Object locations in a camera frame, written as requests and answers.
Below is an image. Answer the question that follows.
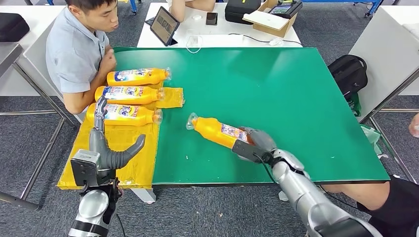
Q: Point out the white sheet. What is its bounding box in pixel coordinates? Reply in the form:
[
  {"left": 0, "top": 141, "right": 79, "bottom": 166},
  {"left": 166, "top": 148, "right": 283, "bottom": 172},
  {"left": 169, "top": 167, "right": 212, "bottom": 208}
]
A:
[{"left": 242, "top": 10, "right": 291, "bottom": 31}]

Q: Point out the white table with metal legs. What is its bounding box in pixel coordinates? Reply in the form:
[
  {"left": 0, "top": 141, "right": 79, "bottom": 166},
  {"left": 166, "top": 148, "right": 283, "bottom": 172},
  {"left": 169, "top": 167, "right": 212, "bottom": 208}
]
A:
[{"left": 348, "top": 4, "right": 419, "bottom": 184}]

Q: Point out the black backpack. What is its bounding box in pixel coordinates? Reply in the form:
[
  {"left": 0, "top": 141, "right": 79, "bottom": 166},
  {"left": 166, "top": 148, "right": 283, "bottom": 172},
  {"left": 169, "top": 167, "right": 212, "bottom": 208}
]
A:
[{"left": 328, "top": 54, "right": 369, "bottom": 100}]

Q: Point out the black tablet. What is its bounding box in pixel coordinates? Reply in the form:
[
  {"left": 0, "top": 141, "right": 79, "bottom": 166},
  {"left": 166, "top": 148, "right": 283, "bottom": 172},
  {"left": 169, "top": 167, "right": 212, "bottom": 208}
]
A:
[{"left": 150, "top": 5, "right": 181, "bottom": 47}]

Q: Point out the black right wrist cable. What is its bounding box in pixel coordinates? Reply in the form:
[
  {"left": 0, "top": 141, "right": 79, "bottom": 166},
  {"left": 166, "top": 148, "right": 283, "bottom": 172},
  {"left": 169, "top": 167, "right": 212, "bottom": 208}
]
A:
[{"left": 253, "top": 153, "right": 279, "bottom": 184}]

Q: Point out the green table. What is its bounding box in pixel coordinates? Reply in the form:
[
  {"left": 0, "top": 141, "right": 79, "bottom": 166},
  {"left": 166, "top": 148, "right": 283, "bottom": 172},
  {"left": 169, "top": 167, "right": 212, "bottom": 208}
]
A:
[{"left": 108, "top": 46, "right": 391, "bottom": 205}]

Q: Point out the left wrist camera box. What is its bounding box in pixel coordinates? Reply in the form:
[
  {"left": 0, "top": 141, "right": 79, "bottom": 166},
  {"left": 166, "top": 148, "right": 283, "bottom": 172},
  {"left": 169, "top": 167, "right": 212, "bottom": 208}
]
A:
[{"left": 70, "top": 149, "right": 101, "bottom": 188}]

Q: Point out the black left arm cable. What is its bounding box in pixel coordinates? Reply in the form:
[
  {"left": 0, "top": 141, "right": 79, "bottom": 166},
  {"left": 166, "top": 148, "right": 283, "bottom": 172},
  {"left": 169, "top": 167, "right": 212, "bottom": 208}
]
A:
[{"left": 116, "top": 214, "right": 126, "bottom": 237}]

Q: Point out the white table with metal frame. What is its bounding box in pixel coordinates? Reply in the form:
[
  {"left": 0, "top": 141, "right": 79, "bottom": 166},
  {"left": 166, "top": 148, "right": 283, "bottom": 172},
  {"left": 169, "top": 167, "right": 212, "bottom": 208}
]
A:
[{"left": 0, "top": 4, "right": 84, "bottom": 210}]

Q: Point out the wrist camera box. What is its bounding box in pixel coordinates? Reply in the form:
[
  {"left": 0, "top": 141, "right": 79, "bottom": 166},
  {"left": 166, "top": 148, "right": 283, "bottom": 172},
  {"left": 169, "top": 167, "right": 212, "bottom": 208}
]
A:
[
  {"left": 231, "top": 140, "right": 274, "bottom": 164},
  {"left": 70, "top": 149, "right": 101, "bottom": 188}
]

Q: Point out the person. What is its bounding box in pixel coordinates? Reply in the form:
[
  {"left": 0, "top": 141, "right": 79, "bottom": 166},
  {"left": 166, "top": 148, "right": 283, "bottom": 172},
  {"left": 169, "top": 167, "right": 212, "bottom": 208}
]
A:
[
  {"left": 321, "top": 113, "right": 419, "bottom": 237},
  {"left": 168, "top": 0, "right": 217, "bottom": 23},
  {"left": 45, "top": 0, "right": 119, "bottom": 115}
]

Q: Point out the person's right hand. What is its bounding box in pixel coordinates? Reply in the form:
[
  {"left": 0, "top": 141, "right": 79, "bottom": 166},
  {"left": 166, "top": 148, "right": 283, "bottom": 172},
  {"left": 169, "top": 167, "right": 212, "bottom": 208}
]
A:
[{"left": 97, "top": 48, "right": 118, "bottom": 78}]

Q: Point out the yellow taped mat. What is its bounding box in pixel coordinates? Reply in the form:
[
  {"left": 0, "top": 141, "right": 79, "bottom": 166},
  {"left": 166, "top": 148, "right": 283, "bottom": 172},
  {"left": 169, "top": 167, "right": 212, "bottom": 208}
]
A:
[{"left": 57, "top": 80, "right": 186, "bottom": 191}]

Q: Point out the white looped cable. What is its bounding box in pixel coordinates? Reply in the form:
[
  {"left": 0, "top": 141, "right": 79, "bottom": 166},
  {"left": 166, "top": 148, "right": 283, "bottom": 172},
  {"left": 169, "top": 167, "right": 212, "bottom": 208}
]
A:
[{"left": 185, "top": 35, "right": 204, "bottom": 55}]

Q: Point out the black power cable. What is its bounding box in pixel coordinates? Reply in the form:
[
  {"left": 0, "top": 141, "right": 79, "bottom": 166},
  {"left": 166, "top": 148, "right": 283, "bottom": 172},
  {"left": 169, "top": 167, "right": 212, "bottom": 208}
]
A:
[{"left": 228, "top": 33, "right": 303, "bottom": 47}]

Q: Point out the green bag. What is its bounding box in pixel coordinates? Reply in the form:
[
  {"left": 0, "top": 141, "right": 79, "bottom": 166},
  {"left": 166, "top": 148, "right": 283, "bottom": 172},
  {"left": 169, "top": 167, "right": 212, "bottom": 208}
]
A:
[{"left": 348, "top": 93, "right": 362, "bottom": 118}]

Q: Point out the black zip case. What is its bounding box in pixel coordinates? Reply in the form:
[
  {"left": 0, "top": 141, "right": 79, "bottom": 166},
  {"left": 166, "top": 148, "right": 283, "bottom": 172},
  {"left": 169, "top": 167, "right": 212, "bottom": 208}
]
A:
[{"left": 224, "top": 0, "right": 262, "bottom": 25}]

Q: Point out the cardboard box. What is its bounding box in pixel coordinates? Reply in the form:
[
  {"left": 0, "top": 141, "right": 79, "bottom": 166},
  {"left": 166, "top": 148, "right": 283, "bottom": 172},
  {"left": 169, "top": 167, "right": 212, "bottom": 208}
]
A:
[{"left": 242, "top": 0, "right": 298, "bottom": 38}]

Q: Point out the clear plastic bag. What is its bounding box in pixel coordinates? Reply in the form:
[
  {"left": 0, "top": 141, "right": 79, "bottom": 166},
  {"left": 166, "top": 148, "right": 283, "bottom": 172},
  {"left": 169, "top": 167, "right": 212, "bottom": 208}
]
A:
[{"left": 360, "top": 124, "right": 382, "bottom": 156}]

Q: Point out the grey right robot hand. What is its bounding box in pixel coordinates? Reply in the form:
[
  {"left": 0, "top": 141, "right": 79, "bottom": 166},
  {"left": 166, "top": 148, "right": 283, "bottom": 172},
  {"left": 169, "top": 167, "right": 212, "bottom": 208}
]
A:
[{"left": 239, "top": 126, "right": 278, "bottom": 155}]

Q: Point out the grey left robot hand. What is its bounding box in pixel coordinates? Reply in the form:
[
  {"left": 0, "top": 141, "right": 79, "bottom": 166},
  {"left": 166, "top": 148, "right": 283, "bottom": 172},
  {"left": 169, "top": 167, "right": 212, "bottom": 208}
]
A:
[{"left": 88, "top": 95, "right": 147, "bottom": 171}]

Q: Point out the black floor cable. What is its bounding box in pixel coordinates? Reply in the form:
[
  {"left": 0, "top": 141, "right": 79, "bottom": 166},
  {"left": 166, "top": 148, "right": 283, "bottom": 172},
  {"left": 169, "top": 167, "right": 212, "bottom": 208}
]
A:
[{"left": 319, "top": 185, "right": 361, "bottom": 210}]

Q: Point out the black terminal with screen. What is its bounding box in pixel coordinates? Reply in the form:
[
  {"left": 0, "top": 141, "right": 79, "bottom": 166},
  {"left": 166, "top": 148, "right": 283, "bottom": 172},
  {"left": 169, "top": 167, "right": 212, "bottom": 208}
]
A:
[{"left": 268, "top": 0, "right": 303, "bottom": 19}]

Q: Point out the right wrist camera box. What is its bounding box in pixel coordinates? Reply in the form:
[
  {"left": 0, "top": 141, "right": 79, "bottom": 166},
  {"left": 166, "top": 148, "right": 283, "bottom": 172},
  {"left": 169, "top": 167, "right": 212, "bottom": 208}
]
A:
[{"left": 231, "top": 140, "right": 274, "bottom": 164}]

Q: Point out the orange detergent bottle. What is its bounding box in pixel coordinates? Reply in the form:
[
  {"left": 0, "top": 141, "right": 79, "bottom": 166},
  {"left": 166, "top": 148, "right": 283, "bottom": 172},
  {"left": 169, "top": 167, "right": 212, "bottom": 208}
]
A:
[
  {"left": 85, "top": 103, "right": 164, "bottom": 127},
  {"left": 106, "top": 68, "right": 172, "bottom": 87},
  {"left": 186, "top": 112, "right": 256, "bottom": 150},
  {"left": 94, "top": 85, "right": 166, "bottom": 106}
]

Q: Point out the black bag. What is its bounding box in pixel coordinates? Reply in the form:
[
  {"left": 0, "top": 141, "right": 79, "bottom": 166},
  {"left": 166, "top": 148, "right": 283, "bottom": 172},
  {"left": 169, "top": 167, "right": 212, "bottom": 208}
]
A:
[{"left": 0, "top": 12, "right": 30, "bottom": 42}]

